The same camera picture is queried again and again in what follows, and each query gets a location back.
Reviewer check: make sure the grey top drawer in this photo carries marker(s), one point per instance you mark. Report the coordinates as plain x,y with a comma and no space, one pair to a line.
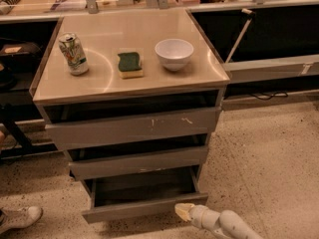
98,132

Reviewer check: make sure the black bag on shelf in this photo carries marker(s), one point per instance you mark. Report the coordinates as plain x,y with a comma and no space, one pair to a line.
21,57

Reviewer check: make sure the printed soda can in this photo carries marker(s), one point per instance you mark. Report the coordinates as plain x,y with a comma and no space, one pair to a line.
71,47

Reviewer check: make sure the grey middle drawer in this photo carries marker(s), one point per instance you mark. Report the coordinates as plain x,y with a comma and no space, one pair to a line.
138,163

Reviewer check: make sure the white sneaker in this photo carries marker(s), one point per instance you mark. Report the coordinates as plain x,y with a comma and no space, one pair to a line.
20,218

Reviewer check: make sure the green yellow sponge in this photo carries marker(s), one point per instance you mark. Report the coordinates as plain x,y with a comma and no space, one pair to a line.
130,65

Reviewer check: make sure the grey drawer cabinet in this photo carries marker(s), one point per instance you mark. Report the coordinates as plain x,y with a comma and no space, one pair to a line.
102,94

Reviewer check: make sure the yellow foam-padded gripper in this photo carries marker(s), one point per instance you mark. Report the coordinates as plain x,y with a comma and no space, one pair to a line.
198,212

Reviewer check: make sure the grey drawer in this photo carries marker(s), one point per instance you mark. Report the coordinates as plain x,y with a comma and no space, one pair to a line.
138,163
98,132
142,194

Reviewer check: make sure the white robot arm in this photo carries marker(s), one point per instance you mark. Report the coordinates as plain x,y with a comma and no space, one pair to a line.
223,225

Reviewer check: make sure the grey bottom drawer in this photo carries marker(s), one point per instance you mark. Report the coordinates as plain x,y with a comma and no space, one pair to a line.
142,194

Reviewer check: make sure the white bowl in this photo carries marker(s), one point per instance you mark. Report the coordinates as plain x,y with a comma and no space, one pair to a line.
174,54

